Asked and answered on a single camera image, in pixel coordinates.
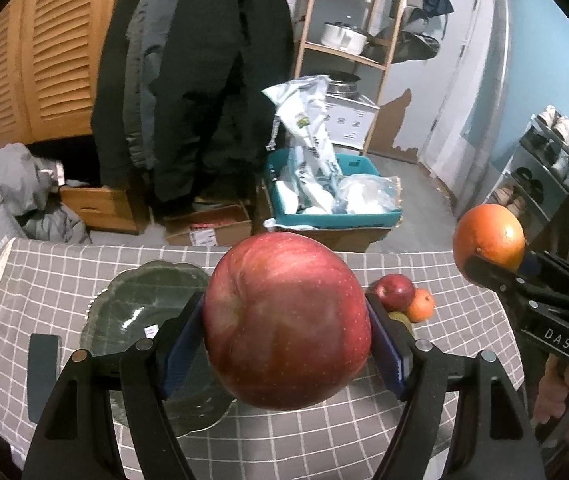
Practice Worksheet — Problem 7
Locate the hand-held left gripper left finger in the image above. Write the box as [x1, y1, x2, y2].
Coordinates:
[22, 292, 226, 480]

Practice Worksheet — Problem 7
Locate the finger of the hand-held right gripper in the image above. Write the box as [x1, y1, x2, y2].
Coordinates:
[523, 250, 569, 286]
[464, 254, 569, 311]

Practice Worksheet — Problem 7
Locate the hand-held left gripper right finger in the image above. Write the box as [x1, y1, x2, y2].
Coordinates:
[364, 292, 547, 480]

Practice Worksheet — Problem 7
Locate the green pear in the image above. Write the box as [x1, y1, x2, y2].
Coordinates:
[388, 311, 415, 338]

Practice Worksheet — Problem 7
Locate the large orange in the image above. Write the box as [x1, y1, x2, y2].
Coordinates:
[453, 204, 526, 273]

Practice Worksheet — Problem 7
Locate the small tangerine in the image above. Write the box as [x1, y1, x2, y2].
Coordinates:
[407, 288, 436, 323]

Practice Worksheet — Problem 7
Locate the small red apple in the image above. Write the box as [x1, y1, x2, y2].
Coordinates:
[375, 274, 416, 312]

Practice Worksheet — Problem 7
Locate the dark green glass plate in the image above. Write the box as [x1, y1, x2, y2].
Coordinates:
[80, 260, 238, 438]

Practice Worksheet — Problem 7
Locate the large red apple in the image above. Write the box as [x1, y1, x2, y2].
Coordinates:
[202, 232, 372, 409]

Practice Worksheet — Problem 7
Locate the grey metal shoe rack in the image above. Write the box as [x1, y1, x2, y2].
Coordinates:
[479, 115, 569, 241]

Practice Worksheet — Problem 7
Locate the plain cardboard box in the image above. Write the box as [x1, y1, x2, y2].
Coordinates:
[259, 180, 401, 253]

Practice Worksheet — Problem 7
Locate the cardboard box with red label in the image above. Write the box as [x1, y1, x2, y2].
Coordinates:
[164, 203, 252, 247]

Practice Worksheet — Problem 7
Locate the grey checked tablecloth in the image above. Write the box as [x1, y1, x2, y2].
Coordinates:
[0, 237, 530, 480]

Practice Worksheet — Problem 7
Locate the black smartphone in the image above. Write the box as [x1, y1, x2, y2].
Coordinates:
[28, 332, 60, 423]

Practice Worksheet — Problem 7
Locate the teal plastic bin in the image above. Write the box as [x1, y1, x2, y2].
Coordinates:
[266, 150, 404, 229]

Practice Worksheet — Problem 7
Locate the clear plastic bag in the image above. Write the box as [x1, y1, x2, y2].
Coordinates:
[334, 174, 401, 215]

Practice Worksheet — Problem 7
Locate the wooden drawer unit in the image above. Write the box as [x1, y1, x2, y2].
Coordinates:
[59, 185, 150, 235]

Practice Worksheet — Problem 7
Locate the white door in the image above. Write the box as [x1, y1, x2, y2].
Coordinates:
[417, 0, 512, 211]

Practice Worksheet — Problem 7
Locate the white storage box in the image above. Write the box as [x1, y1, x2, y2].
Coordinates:
[324, 91, 380, 148]

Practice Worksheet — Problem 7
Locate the grey clothes pile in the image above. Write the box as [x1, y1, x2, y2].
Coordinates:
[0, 142, 90, 243]

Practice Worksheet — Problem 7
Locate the white printed plastic bag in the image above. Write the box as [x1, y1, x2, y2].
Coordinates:
[262, 75, 343, 213]

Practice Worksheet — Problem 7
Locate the steel pot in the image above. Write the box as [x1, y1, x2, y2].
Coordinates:
[331, 72, 361, 96]

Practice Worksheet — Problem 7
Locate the grey wok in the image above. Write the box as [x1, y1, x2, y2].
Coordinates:
[364, 30, 441, 63]

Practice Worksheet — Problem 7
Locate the wooden shelf rack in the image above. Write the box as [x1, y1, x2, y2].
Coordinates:
[291, 0, 412, 156]

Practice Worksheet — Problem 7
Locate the black hanging coat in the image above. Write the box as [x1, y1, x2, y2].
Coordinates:
[92, 0, 297, 206]

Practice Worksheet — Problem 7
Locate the dark hanging cloth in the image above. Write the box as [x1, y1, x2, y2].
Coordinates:
[421, 0, 454, 17]

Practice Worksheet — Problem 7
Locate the white pot with lid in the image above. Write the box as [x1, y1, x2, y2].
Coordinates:
[320, 21, 372, 56]

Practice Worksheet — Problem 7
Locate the grey hanging jacket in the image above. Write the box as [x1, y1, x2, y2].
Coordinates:
[122, 0, 165, 168]

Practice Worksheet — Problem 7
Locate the wooden louvred cabinet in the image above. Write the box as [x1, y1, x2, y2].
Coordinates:
[0, 0, 140, 153]

